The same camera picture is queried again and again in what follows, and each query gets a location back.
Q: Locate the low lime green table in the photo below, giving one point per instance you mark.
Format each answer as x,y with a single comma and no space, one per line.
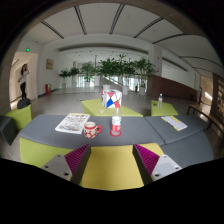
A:
93,108

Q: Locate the small clear water bottle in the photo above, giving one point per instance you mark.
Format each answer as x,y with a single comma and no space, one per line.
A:
160,101

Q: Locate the black bag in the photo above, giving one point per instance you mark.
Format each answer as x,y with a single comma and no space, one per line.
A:
24,103

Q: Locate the clear red-capped water bottle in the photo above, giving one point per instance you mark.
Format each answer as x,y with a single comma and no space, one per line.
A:
116,125

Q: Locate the framed wall picture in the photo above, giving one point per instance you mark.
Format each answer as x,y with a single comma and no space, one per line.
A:
49,64

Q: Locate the white box with coloured triangles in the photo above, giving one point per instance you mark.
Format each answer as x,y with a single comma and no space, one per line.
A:
110,98

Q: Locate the green exit sign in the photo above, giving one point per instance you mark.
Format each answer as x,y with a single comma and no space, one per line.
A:
27,50

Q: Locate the small lime green ottoman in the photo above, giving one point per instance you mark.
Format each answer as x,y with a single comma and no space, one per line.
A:
165,110

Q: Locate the lime green seat cushion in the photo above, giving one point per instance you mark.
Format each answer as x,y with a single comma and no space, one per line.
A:
36,151

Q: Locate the yellow and white leaflet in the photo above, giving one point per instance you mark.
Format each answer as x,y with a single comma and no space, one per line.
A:
174,123

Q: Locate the row of potted plants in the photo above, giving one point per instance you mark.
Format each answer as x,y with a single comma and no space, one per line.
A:
110,68

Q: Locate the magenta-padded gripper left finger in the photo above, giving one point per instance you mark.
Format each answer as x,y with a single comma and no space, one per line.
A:
58,165

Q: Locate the red fire cabinet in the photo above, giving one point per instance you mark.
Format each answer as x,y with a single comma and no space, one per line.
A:
48,88

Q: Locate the wooden bench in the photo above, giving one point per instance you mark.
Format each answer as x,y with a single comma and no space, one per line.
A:
203,115

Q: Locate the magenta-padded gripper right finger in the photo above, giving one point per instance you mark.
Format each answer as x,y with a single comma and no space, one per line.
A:
164,166

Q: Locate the lime green ottoman with bag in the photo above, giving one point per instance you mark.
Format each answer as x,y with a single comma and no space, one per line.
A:
20,116

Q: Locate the red and white patterned mug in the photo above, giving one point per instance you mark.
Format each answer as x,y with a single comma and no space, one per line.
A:
90,130

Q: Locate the printed magazine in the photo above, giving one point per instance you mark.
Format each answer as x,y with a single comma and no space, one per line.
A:
72,123

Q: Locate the person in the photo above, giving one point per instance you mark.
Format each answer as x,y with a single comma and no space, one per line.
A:
23,81
201,95

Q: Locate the yellow seat cushion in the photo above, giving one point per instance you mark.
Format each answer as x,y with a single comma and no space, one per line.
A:
111,166

